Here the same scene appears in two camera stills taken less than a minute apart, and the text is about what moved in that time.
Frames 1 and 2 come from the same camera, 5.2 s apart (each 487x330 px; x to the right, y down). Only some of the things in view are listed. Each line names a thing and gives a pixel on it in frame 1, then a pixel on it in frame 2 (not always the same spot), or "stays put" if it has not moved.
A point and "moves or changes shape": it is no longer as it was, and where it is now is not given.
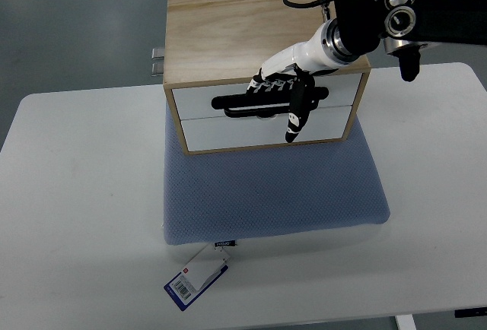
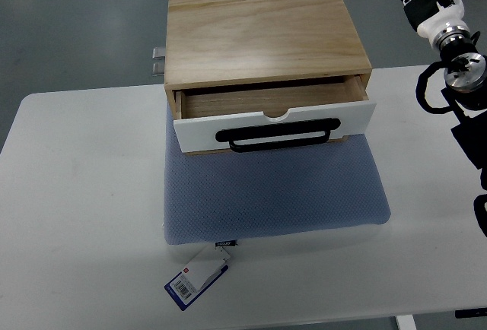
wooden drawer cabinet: [217, 42] stays put
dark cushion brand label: [230, 242] stays put
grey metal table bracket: [157, 66] stays put
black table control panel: [469, 312] stays put
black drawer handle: [316, 95] → [276, 130]
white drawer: [195, 103] moves or changes shape
